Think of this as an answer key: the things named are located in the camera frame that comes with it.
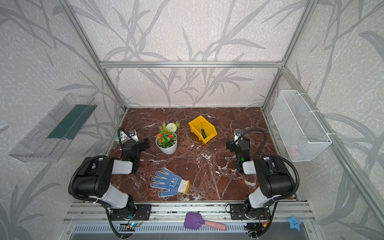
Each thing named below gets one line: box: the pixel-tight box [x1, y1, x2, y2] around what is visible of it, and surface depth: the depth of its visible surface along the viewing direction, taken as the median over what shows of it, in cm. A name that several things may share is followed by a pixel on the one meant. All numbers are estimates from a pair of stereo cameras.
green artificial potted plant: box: [155, 120, 181, 148], surface depth 87 cm
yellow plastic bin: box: [188, 115, 218, 144], surface depth 105 cm
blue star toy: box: [287, 215, 301, 232], surface depth 71 cm
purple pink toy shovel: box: [183, 212, 227, 231], surface depth 72 cm
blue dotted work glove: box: [150, 167, 190, 197], surface depth 84 cm
